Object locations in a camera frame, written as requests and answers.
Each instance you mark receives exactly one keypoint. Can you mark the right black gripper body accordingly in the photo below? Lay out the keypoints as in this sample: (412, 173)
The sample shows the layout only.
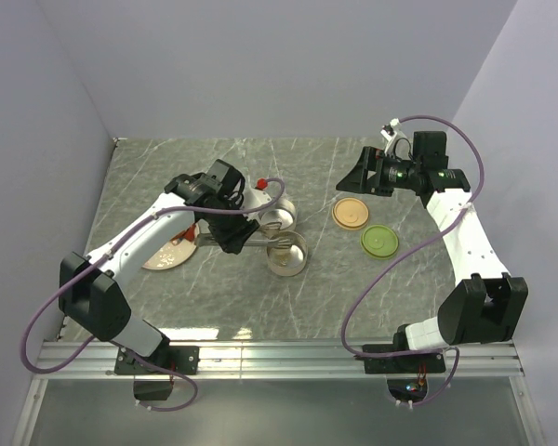
(396, 176)

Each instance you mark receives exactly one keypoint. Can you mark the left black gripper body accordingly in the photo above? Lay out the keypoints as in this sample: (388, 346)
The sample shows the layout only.
(230, 229)

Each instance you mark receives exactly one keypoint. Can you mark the metal tongs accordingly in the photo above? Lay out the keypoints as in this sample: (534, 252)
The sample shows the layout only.
(269, 238)

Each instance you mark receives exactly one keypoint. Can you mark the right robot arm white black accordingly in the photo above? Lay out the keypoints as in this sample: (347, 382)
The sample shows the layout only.
(487, 301)

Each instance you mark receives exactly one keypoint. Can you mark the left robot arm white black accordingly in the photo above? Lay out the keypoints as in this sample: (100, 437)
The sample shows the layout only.
(93, 285)

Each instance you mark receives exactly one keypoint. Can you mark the far steel lunch bowl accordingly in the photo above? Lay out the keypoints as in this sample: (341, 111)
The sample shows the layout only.
(282, 215)

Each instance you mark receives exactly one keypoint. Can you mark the steel lunch bowl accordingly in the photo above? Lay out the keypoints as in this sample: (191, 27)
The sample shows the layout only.
(287, 253)
(282, 215)

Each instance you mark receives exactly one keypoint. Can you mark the near steel lunch bowl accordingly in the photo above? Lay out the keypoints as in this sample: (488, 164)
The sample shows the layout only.
(287, 253)

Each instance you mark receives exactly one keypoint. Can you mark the orange round lid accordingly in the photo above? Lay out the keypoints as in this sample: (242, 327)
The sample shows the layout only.
(350, 213)

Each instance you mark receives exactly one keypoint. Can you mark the orange red food pieces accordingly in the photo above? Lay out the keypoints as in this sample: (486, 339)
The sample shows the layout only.
(187, 235)

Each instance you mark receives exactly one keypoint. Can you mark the pink white plate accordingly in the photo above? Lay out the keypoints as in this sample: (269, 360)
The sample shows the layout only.
(170, 256)

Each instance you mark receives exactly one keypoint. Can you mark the green round lid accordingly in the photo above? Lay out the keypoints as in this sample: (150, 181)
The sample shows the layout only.
(379, 242)

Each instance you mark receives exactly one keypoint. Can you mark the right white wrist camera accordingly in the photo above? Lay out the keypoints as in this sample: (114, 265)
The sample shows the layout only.
(394, 138)

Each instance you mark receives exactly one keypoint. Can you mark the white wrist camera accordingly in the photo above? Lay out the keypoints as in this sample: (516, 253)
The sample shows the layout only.
(257, 201)
(394, 138)

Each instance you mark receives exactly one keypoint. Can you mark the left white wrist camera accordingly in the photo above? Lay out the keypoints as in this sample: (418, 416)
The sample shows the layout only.
(257, 201)

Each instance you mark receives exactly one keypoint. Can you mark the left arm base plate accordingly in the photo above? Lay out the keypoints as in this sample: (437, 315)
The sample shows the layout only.
(181, 359)

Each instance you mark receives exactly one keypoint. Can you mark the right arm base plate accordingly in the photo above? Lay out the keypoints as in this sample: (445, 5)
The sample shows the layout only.
(430, 363)

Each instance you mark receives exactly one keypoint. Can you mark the aluminium mounting rail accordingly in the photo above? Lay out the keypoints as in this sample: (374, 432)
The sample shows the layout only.
(314, 359)

